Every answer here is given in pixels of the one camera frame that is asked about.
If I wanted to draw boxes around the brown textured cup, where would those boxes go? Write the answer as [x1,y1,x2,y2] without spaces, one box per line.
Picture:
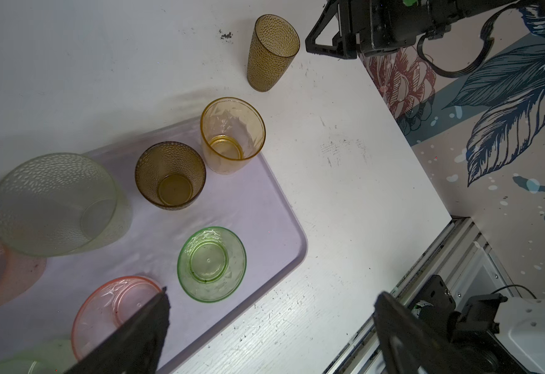
[247,14,301,92]
[135,141,206,210]

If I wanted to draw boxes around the green smooth cup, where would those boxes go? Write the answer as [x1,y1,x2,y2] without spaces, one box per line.
[177,226,247,303]

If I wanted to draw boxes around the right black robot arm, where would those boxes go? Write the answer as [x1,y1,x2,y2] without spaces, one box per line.
[305,0,545,59]

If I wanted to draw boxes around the pale green textured cup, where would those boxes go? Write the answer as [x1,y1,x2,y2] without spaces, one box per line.
[0,153,132,257]

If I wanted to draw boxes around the lilac plastic tray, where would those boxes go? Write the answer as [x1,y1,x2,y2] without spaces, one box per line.
[0,119,308,373]

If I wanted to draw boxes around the yellow smooth cup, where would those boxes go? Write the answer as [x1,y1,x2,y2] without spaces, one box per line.
[200,97,266,175]

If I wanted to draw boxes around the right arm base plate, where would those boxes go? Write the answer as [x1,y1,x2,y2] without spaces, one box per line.
[408,274,456,327]

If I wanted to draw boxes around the brown textured cup back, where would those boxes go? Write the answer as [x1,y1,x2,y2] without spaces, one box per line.
[247,14,301,92]

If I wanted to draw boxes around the pink smooth cup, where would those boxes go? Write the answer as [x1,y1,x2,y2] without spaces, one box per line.
[71,276,161,361]

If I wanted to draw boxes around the brown textured cup front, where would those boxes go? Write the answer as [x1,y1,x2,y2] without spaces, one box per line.
[135,141,206,210]

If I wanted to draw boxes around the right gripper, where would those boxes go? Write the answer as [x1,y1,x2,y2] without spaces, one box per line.
[305,0,433,59]

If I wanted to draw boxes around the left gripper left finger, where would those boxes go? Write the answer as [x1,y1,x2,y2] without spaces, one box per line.
[67,288,171,373]

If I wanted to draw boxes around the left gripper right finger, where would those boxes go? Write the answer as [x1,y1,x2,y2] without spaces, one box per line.
[373,291,482,373]

